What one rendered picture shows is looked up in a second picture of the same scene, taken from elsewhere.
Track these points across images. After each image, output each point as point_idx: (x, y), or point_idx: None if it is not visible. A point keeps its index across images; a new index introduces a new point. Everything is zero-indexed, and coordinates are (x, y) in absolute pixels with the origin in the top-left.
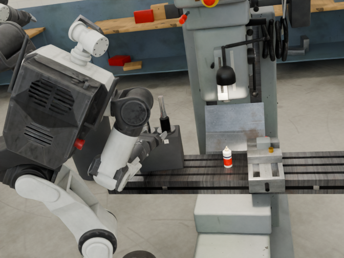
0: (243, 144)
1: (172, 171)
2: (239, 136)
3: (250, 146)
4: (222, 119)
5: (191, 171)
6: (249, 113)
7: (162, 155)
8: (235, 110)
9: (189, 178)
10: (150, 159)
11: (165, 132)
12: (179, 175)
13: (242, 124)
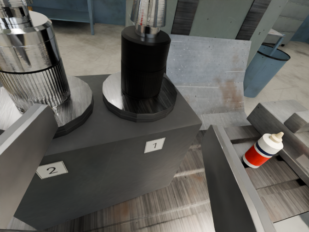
0: (219, 103)
1: (146, 201)
2: (214, 92)
3: (307, 125)
4: (193, 63)
5: (194, 193)
6: (231, 56)
7: (125, 181)
8: (213, 49)
9: (208, 230)
10: (77, 201)
11: (232, 146)
12: (168, 211)
13: (218, 73)
